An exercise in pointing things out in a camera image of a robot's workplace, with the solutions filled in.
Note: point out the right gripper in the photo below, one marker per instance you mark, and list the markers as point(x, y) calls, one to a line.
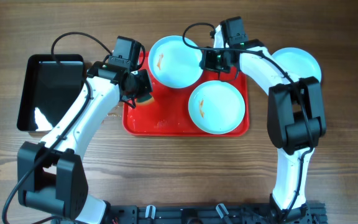
point(206, 63)

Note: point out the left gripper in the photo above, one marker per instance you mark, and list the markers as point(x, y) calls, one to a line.
point(145, 86)

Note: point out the green yellow sponge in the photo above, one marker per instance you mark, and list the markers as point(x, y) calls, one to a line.
point(145, 99)

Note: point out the light blue plate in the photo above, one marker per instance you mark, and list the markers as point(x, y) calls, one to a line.
point(175, 62)
point(298, 61)
point(216, 107)

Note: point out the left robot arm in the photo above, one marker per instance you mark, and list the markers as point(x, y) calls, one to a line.
point(51, 177)

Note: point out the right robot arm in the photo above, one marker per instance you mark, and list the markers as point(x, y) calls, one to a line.
point(291, 77)

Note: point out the red plastic tray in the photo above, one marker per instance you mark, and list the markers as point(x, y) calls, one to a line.
point(167, 114)

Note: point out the black water basin tray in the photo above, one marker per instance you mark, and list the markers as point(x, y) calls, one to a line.
point(49, 90)

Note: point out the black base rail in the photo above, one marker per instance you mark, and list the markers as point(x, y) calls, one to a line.
point(246, 213)

